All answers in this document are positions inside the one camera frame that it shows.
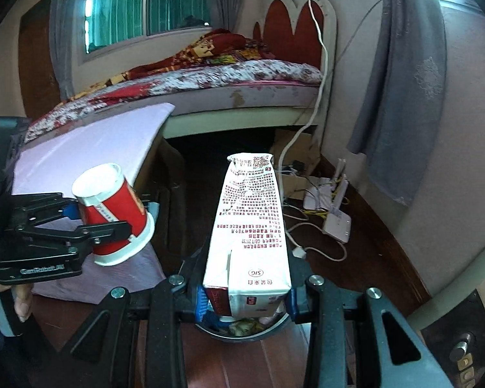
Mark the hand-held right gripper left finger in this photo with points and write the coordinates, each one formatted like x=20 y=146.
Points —
x=161 y=311

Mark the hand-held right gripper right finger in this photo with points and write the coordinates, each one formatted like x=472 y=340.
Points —
x=335 y=315

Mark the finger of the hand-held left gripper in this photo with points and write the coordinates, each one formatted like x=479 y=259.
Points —
x=44 y=208
x=105 y=232

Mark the red paper cup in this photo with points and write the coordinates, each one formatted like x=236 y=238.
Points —
x=117 y=206

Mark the black bucket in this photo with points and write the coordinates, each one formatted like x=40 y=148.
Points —
x=210 y=331

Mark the white red drink carton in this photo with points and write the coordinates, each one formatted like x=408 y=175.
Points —
x=246 y=230

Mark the person's left hand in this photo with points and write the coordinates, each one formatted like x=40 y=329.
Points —
x=23 y=303

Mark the table with white cloth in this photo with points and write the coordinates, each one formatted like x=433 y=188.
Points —
x=105 y=141

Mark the white router with antennas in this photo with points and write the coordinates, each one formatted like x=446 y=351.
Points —
x=337 y=224

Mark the white wifi router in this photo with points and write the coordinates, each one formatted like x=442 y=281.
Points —
x=319 y=212

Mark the small white network device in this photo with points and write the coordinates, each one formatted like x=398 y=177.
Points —
x=313 y=199

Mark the brown wooden door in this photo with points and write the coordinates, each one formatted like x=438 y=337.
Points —
x=36 y=64

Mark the black power adapter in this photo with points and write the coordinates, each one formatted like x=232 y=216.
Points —
x=298 y=166

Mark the cardboard box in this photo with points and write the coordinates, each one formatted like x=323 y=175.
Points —
x=283 y=141

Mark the red patterned blanket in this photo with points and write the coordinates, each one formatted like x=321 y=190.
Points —
x=210 y=50

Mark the bed with floral sheet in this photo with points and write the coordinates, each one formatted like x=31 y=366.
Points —
x=266 y=97

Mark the grey embroidered curtain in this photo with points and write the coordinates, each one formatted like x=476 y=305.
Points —
x=400 y=101

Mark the red white headboard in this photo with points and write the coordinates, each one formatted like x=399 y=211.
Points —
x=291 y=36

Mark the window with white frame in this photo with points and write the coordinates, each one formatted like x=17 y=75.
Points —
x=117 y=8

